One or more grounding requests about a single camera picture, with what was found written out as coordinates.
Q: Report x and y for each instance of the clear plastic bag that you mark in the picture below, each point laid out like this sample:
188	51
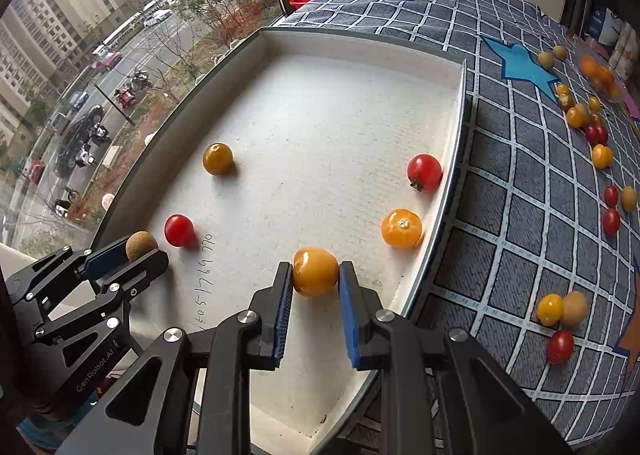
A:
602	75

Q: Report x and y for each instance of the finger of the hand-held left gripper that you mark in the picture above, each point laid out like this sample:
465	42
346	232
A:
106	259
142	269

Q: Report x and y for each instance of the grey checked star blanket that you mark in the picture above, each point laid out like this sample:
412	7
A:
500	235

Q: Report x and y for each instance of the orange kumquat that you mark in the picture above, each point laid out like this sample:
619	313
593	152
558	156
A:
605	77
401	228
589	67

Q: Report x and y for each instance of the white shallow box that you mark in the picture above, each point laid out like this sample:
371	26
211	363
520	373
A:
325	110

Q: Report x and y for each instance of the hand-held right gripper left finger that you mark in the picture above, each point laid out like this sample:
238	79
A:
283	320

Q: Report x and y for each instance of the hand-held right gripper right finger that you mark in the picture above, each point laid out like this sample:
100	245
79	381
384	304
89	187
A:
350	320

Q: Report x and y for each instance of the brown longan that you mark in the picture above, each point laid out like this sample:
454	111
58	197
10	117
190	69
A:
546	59
141	244
628	198
575	308
559	52

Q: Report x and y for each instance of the white printed packets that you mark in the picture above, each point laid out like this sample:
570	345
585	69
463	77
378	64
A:
612	32

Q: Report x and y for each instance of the red plastic basin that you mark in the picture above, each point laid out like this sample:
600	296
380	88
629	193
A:
300	2

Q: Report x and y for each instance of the red cherry tomato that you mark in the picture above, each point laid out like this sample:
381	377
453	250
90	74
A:
611	195
424	172
610	221
596	133
179	230
560	347

